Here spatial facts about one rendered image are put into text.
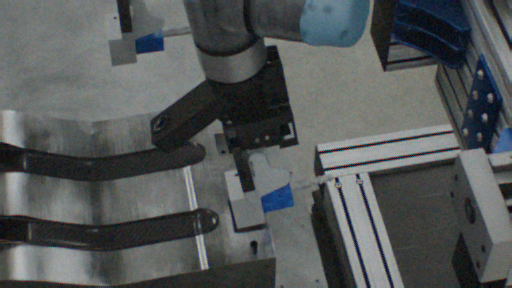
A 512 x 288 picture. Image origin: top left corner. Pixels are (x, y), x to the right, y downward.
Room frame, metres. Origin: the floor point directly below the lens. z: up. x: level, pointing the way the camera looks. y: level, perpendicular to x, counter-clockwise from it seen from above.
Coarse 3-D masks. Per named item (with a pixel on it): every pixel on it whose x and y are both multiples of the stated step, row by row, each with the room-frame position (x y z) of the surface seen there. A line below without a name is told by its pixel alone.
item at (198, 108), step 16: (192, 96) 0.78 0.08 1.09; (208, 96) 0.76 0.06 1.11; (224, 96) 0.76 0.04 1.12; (176, 112) 0.77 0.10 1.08; (192, 112) 0.75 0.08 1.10; (208, 112) 0.75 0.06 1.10; (224, 112) 0.75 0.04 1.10; (160, 128) 0.75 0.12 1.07; (176, 128) 0.74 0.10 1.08; (192, 128) 0.74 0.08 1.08; (160, 144) 0.73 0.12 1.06; (176, 144) 0.74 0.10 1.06
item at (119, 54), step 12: (108, 24) 1.02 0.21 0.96; (108, 36) 0.99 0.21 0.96; (120, 36) 0.99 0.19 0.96; (144, 36) 1.01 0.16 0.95; (156, 36) 1.01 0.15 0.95; (168, 36) 1.02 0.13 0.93; (120, 48) 0.99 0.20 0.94; (144, 48) 1.00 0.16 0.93; (156, 48) 1.00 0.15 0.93; (120, 60) 0.99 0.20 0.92; (132, 60) 0.99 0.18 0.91
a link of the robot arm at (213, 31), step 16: (192, 0) 0.77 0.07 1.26; (208, 0) 0.76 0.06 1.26; (224, 0) 0.76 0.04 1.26; (240, 0) 0.76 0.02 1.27; (192, 16) 0.77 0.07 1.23; (208, 16) 0.76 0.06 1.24; (224, 16) 0.76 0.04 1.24; (240, 16) 0.75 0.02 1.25; (192, 32) 0.78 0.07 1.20; (208, 32) 0.76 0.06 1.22; (224, 32) 0.76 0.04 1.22; (240, 32) 0.75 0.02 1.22; (208, 48) 0.76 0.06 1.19; (224, 48) 0.76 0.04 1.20; (240, 48) 0.76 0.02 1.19
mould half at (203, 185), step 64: (0, 128) 0.85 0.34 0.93; (64, 128) 0.88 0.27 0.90; (128, 128) 0.89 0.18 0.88; (0, 192) 0.75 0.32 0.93; (64, 192) 0.78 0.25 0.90; (128, 192) 0.79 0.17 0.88; (192, 192) 0.79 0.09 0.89; (0, 256) 0.66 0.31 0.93; (64, 256) 0.68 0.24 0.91; (128, 256) 0.69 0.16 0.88; (192, 256) 0.69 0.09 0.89; (256, 256) 0.69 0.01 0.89
